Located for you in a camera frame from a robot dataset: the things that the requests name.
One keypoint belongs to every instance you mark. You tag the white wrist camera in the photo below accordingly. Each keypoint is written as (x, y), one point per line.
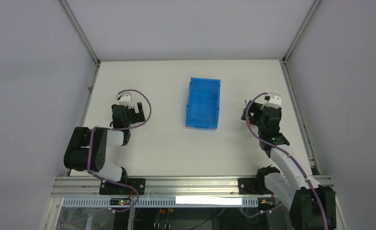
(272, 100)
(124, 98)

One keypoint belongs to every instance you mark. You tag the aluminium right frame rail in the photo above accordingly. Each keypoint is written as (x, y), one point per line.
(301, 123)

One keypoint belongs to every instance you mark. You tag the blue plastic bin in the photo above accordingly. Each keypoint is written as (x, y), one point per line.
(203, 104)

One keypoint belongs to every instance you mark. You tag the aluminium left frame rail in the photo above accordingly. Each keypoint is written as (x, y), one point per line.
(90, 92)

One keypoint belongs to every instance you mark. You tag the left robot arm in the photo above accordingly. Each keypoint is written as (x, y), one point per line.
(86, 150)

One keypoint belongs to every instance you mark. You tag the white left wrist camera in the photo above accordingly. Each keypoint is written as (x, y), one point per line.
(124, 98)

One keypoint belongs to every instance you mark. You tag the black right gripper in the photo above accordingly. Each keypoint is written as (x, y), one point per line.
(252, 112)

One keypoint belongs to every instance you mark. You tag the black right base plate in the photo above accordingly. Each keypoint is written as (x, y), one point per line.
(252, 186)

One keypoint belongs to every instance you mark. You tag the white slotted cable duct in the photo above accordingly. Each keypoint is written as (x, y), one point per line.
(160, 202)

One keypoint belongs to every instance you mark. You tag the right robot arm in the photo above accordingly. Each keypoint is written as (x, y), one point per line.
(311, 205)

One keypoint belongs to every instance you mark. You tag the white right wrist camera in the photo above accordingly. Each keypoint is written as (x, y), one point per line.
(272, 100)

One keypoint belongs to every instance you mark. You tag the aluminium frame rail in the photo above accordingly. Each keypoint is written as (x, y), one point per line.
(90, 92)
(301, 123)

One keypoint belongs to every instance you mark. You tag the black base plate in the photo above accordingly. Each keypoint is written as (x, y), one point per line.
(252, 186)
(112, 189)

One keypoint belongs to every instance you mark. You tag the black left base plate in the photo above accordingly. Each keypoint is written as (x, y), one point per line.
(112, 189)

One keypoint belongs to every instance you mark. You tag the aluminium front rail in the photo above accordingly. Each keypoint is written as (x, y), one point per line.
(156, 186)

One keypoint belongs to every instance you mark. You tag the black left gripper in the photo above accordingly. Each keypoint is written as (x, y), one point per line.
(136, 113)

